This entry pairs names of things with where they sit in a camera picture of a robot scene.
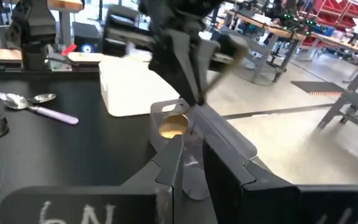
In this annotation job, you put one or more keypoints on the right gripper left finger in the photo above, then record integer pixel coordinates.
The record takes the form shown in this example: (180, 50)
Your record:
(73, 205)

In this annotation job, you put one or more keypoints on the black equipment stack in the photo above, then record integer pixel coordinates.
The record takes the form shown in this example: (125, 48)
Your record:
(120, 31)

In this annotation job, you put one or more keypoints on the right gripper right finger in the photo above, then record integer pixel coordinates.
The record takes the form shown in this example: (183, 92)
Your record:
(275, 205)

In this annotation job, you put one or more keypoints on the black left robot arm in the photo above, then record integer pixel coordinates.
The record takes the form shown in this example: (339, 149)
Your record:
(31, 31)

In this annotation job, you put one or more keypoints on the black striped floor mat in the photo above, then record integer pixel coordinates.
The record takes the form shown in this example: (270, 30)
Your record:
(315, 86)

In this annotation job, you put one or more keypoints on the black table mat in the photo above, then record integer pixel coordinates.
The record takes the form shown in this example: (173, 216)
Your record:
(89, 140)

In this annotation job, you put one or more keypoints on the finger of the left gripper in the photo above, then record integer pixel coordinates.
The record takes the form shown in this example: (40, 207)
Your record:
(179, 62)
(207, 62)

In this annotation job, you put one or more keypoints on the white plastic bin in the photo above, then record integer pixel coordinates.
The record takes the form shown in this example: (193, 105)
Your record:
(129, 90)

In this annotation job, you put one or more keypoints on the red storage bins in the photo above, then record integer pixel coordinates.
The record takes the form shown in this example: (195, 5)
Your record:
(334, 9)

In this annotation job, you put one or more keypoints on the black computer with blue light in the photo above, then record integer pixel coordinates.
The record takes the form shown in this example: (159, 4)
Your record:
(85, 37)

